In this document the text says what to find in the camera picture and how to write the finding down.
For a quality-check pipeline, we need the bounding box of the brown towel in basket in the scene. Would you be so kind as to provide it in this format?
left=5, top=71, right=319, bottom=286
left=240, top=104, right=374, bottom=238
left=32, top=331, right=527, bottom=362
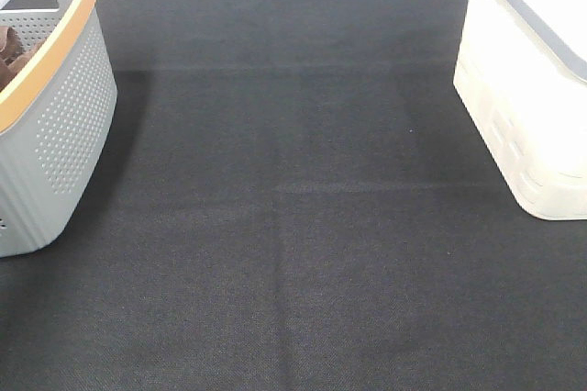
left=0, top=26, right=45, bottom=90

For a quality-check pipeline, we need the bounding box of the black table cloth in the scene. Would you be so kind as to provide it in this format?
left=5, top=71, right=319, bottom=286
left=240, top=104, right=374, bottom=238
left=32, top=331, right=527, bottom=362
left=1, top=0, right=586, bottom=390

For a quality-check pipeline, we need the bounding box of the grey perforated laundry basket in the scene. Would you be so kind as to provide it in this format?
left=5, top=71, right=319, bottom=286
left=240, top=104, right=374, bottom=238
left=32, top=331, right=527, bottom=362
left=1, top=0, right=117, bottom=257

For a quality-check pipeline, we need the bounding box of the white storage bin grey rim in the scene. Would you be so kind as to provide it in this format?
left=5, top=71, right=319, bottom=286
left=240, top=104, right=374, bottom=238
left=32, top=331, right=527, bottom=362
left=453, top=0, right=586, bottom=220

